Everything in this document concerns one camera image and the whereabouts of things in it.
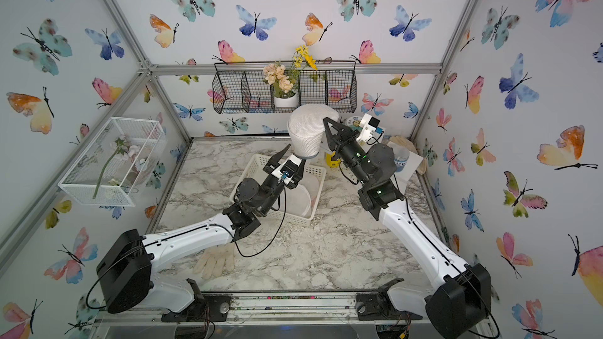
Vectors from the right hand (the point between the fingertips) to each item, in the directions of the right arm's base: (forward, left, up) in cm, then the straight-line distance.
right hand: (325, 117), depth 60 cm
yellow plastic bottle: (+20, -5, -44) cm, 48 cm away
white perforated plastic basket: (+15, +30, -44) cm, 55 cm away
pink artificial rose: (+1, +63, -15) cm, 65 cm away
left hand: (-1, +8, -11) cm, 14 cm away
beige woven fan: (+39, -41, -47) cm, 73 cm away
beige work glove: (-23, +36, -46) cm, 64 cm away
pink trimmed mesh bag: (0, +9, -43) cm, 44 cm away
